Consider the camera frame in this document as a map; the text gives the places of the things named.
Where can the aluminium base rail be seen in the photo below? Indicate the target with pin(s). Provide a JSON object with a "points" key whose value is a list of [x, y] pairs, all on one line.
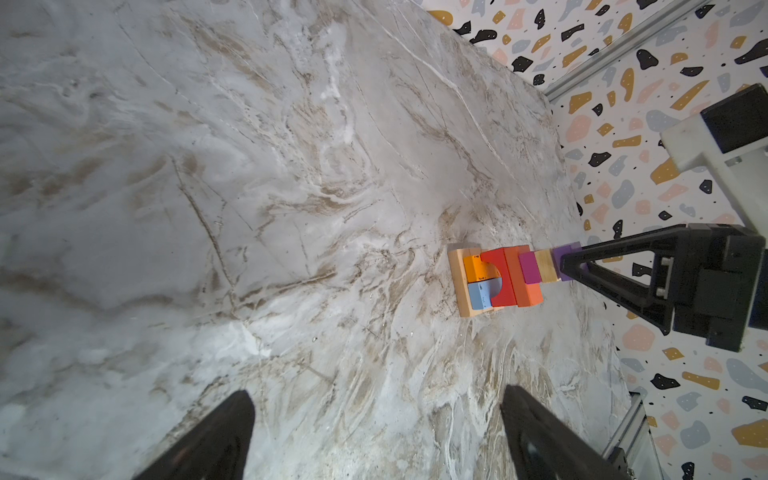
{"points": [[631, 449]]}

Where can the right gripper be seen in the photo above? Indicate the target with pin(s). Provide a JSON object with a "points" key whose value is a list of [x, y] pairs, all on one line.
{"points": [[709, 287]]}

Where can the orange block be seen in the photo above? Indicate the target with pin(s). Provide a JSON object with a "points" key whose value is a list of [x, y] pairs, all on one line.
{"points": [[477, 270]]}

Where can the orange-red block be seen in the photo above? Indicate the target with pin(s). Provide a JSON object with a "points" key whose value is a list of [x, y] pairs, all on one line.
{"points": [[527, 295]]}

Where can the light blue block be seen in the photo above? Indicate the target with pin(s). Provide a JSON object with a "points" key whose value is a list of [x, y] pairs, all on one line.
{"points": [[482, 293]]}

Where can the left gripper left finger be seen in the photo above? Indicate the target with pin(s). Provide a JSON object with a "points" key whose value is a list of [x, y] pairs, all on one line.
{"points": [[216, 448]]}

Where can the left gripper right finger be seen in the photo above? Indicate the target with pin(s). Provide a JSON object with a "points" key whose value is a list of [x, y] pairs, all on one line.
{"points": [[543, 447]]}

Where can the red block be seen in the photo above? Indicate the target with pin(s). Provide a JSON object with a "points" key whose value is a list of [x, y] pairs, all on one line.
{"points": [[501, 291]]}

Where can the right corner aluminium post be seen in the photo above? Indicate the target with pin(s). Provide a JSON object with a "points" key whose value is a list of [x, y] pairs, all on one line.
{"points": [[671, 13]]}

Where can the small natural wood cube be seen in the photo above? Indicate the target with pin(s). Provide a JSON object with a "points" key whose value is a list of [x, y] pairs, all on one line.
{"points": [[546, 266]]}

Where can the purple cube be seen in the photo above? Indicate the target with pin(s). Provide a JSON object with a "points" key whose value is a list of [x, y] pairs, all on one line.
{"points": [[558, 253]]}

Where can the magenta cube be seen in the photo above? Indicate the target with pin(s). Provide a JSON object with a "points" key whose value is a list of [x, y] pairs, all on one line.
{"points": [[530, 269]]}

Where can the natural wood block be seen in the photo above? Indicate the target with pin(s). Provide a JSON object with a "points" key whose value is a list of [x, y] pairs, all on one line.
{"points": [[456, 253]]}

